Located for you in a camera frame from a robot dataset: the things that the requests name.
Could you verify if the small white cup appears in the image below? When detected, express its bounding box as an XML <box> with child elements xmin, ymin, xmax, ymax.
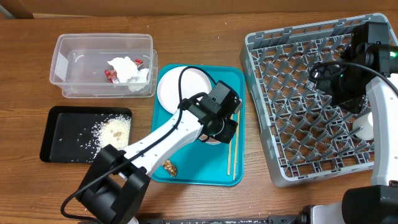
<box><xmin>353</xmin><ymin>112</ymin><xmax>374</xmax><ymax>141</ymax></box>

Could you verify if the rice pile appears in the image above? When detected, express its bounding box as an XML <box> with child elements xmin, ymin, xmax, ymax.
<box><xmin>58</xmin><ymin>113</ymin><xmax>132</xmax><ymax>159</ymax></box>

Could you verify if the white napkin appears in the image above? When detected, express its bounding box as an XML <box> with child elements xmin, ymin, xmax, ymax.
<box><xmin>104</xmin><ymin>56</ymin><xmax>149</xmax><ymax>92</ymax></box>

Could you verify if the red snack wrapper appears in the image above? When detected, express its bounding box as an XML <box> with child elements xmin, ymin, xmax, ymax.
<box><xmin>104</xmin><ymin>57</ymin><xmax>144</xmax><ymax>83</ymax></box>

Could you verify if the pink bowl with rice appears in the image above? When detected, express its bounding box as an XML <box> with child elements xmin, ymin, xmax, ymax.
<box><xmin>199</xmin><ymin>134</ymin><xmax>220</xmax><ymax>145</ymax></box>

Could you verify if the wooden chopstick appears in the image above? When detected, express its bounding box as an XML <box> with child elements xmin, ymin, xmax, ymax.
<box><xmin>227</xmin><ymin>140</ymin><xmax>232</xmax><ymax>175</ymax></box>
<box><xmin>233</xmin><ymin>111</ymin><xmax>240</xmax><ymax>180</ymax></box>

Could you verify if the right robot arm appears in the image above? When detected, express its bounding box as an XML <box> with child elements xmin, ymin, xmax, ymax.
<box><xmin>297</xmin><ymin>22</ymin><xmax>397</xmax><ymax>223</ymax></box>

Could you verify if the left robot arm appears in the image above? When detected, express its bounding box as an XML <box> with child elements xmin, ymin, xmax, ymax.
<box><xmin>75</xmin><ymin>81</ymin><xmax>243</xmax><ymax>223</ymax></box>

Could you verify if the teal serving tray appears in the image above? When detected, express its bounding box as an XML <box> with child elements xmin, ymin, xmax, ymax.
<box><xmin>151</xmin><ymin>65</ymin><xmax>246</xmax><ymax>187</ymax></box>

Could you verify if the large white plate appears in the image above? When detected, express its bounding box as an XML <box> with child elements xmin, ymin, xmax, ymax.
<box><xmin>157</xmin><ymin>66</ymin><xmax>212</xmax><ymax>114</ymax></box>

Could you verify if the grey dish rack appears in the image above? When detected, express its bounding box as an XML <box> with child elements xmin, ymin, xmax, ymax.
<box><xmin>240</xmin><ymin>14</ymin><xmax>397</xmax><ymax>187</ymax></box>

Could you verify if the brown food scrap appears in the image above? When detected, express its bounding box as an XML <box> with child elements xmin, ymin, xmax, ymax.
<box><xmin>162</xmin><ymin>159</ymin><xmax>177</xmax><ymax>177</ymax></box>

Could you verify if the black tray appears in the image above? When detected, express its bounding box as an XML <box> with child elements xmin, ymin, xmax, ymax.
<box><xmin>40</xmin><ymin>106</ymin><xmax>132</xmax><ymax>164</ymax></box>

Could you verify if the clear plastic bin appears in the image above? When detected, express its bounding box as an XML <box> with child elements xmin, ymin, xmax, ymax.
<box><xmin>49</xmin><ymin>33</ymin><xmax>158</xmax><ymax>98</ymax></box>

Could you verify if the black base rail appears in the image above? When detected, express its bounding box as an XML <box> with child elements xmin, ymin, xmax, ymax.
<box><xmin>136</xmin><ymin>215</ymin><xmax>312</xmax><ymax>224</ymax></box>

